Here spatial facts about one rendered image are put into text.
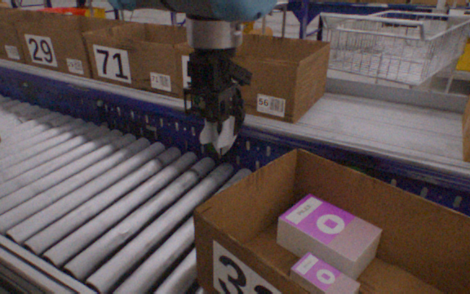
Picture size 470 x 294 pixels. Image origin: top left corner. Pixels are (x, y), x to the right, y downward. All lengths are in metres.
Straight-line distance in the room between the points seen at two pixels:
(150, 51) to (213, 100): 0.59
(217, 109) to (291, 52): 0.65
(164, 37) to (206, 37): 0.93
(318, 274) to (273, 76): 0.50
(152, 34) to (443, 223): 1.23
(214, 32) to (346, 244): 0.43
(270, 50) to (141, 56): 0.43
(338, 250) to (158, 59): 0.77
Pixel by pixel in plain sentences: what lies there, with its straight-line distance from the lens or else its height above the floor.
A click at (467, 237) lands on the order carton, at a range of 0.66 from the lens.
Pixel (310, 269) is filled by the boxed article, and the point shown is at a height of 0.80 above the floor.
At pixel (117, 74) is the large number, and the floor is 0.93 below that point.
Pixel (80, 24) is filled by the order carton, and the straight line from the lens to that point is 1.82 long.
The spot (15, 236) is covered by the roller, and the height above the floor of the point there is 0.74.
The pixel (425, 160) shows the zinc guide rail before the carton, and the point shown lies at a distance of 0.84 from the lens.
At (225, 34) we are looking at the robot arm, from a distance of 0.54.
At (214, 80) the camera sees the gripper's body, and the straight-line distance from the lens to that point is 0.56.
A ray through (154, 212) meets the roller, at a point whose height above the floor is 0.74.
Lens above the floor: 1.26
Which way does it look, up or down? 29 degrees down
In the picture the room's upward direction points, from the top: straight up
